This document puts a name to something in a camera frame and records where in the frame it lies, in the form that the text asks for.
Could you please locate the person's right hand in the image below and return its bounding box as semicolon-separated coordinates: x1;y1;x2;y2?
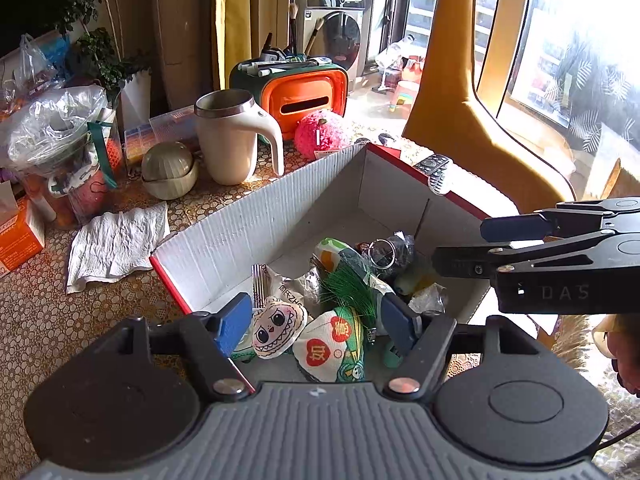
606;329;640;396

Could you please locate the yellow curtain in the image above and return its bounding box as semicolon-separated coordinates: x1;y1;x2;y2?
212;0;296;91

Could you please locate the yellow giraffe-shaped chair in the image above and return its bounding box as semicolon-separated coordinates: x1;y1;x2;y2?
402;0;581;216

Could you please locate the black television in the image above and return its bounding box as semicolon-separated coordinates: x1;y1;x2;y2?
0;0;68;58

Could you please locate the blue packet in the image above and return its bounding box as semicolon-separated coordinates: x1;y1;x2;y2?
42;35;71;68

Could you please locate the washing machine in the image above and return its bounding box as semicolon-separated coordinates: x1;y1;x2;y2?
294;0;368;88

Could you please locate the orange green storage box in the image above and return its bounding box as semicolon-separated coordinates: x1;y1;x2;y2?
229;57;349;142

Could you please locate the cream mug with handle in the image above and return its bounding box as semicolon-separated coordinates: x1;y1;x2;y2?
194;89;285;186

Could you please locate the colourful stool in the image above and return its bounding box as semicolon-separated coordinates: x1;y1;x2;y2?
390;80;421;112

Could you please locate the beige standing air conditioner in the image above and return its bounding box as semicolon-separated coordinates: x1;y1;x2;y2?
150;0;221;111

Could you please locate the white plastic bag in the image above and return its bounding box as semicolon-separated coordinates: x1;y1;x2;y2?
12;34;61;92

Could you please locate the silver snack packet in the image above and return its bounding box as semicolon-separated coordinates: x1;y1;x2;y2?
252;265;326;321

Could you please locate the tall potted plant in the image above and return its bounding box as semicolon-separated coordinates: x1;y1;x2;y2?
52;0;152;133

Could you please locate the plastic bag covered bucket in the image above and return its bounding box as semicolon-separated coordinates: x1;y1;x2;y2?
7;85;126;228

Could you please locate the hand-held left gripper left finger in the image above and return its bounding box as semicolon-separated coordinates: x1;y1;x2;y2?
117;292;257;397

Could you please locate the white and navy snack packet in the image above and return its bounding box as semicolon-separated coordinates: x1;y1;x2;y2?
315;237;396;306

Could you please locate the clear plastic storage box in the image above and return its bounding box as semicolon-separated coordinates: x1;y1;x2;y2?
122;107;201;166

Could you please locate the black many-button remote control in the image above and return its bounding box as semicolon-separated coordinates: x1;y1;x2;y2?
427;167;453;195

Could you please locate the pink fuzzy ball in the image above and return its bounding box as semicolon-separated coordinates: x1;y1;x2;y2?
294;110;351;162

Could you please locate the slim black remote control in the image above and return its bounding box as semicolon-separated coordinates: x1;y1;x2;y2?
412;154;453;176

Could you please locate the pale green round container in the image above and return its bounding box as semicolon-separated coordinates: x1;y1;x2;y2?
141;141;200;201

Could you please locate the green embroidered tassel sachet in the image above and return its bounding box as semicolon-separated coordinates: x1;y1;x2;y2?
295;260;379;383

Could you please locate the small clear plastic bag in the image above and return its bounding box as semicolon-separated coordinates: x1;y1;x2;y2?
409;282;448;314

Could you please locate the crumpled white paper towel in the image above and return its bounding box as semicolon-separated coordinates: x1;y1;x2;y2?
66;201;171;294

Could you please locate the white pedestal fan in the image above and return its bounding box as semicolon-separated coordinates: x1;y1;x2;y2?
375;35;417;95

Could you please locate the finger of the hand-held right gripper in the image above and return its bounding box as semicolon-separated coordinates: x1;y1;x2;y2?
480;199;640;242
431;227;640;278

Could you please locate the calligraphy brush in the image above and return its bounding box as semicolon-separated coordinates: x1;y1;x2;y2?
305;17;326;57
287;2;301;56

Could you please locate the white face-print sachet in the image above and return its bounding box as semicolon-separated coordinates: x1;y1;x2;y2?
250;296;309;360

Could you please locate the red cardboard box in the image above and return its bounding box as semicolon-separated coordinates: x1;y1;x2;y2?
150;142;521;393

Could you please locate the orange tissue box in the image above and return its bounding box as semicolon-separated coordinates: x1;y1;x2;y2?
0;180;46;273

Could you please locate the black keychain with metal ring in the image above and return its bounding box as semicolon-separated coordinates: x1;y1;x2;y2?
357;232;416;277

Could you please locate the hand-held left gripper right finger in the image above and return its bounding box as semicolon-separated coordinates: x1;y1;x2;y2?
382;292;531;397

